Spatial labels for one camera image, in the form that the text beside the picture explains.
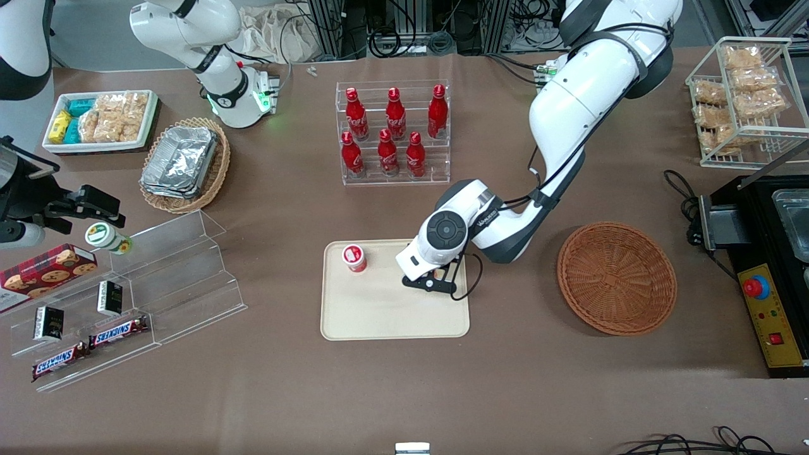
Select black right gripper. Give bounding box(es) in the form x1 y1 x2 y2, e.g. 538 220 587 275
0 138 126 229

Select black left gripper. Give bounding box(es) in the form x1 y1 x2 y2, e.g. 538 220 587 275
402 257 461 297

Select white rectangular snack tray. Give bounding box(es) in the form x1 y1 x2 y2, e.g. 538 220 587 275
42 89 159 155

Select beige plastic tray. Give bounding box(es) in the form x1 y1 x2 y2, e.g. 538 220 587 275
320 238 471 341

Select oval light wicker basket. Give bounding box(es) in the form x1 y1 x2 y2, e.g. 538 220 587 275
138 117 232 215

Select round brown wicker basket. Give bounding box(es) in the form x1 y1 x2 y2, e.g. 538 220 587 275
557 221 678 336

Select metal tray in appliance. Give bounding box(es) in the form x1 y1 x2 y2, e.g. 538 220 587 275
772 188 809 264

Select cup with green white lid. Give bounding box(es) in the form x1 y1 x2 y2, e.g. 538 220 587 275
85 222 134 257

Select aluminium foil container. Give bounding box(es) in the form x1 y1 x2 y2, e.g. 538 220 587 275
144 125 219 191
140 169 204 201

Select red tartan cookie box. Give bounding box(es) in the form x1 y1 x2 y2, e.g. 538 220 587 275
0 243 99 314

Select small black box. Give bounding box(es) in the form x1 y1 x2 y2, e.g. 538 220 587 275
32 305 66 343
96 280 125 317

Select small yellow box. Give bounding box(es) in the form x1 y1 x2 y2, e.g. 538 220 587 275
49 110 73 143

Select red cup with white lid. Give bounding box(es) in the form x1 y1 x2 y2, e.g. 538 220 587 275
342 243 368 274

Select clear acrylic step shelf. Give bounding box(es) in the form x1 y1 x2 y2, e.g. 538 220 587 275
0 209 249 394

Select clear acrylic bottle rack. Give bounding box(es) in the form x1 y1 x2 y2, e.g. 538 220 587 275
335 79 451 186

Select snickers bar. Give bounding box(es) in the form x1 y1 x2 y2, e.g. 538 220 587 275
31 342 91 382
88 315 150 350

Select red cola bottle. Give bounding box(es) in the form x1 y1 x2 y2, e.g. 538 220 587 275
340 131 366 178
377 129 401 178
385 87 408 142
405 131 427 179
427 84 449 140
344 87 370 142

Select white cloth bag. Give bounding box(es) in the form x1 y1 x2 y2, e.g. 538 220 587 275
239 5 320 65

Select fried snack bag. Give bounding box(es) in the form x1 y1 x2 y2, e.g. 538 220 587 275
701 125 751 156
693 80 729 107
693 104 734 130
730 66 780 93
733 88 788 121
722 45 765 71

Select black appliance with yellow panel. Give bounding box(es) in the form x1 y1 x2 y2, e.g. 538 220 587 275
698 143 809 380

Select black appliance power cable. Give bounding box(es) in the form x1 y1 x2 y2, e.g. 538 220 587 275
663 169 705 247

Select black cables on floor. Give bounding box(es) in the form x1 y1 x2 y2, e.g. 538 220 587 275
616 426 794 455

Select white wire rack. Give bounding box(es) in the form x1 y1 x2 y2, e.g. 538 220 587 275
685 36 809 169

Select aluminium frame post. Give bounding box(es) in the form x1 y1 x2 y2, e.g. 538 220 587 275
724 0 809 42

